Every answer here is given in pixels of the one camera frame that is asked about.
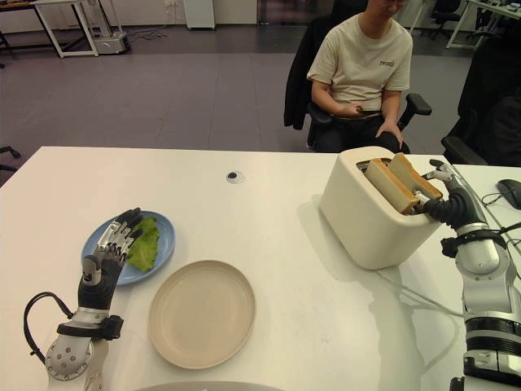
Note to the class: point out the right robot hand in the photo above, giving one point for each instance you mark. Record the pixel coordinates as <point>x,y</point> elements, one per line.
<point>456,203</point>

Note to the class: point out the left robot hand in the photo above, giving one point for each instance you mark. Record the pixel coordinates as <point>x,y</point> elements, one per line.
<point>99,285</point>

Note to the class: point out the bread slice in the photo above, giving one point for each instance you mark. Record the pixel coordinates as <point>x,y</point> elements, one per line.
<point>413,177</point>
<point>388,187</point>

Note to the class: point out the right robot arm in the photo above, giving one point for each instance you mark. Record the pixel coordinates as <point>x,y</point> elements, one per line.
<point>486,309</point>

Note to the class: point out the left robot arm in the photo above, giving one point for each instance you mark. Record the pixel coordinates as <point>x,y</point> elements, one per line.
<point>75,354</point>

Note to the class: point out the black computer mouse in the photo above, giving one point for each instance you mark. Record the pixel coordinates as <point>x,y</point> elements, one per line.
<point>510,191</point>

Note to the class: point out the green lettuce leaf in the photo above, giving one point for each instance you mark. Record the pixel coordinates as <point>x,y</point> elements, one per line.
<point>144,246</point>

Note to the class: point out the blue plate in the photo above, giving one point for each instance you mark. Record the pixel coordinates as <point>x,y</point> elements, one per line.
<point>163,236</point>

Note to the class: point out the cream toaster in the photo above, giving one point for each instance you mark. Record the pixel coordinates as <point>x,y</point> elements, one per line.
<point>366,220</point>

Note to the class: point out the cream plate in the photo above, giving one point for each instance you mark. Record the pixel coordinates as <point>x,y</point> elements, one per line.
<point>202,314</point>

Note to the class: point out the person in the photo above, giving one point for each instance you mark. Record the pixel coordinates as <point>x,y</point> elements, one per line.
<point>362,77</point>

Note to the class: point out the white wheeled machine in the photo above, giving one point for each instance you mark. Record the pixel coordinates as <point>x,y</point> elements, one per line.
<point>110,38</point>

